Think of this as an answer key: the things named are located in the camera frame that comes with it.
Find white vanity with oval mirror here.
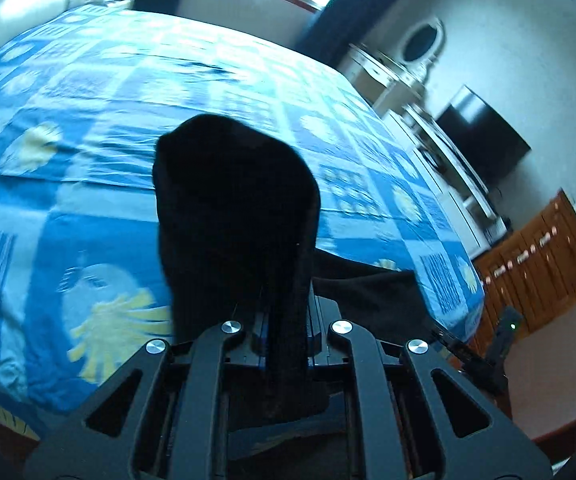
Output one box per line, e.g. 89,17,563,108
338,16,447,113

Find white television stand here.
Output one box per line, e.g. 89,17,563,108
373,102,511,258

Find black television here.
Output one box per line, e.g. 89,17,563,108
434,85,533,187

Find wooden cabinet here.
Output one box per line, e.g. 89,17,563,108
472,189,576,333

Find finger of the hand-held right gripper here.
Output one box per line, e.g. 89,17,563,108
430,329,474,364

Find black studded pants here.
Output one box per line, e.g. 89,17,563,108
152,114,432,423

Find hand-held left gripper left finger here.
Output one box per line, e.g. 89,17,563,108
25,310,271,480

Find blue patterned bed sheet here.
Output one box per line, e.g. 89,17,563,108
0,2,486,441

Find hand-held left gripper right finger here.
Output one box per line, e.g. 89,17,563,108
308,305,553,480

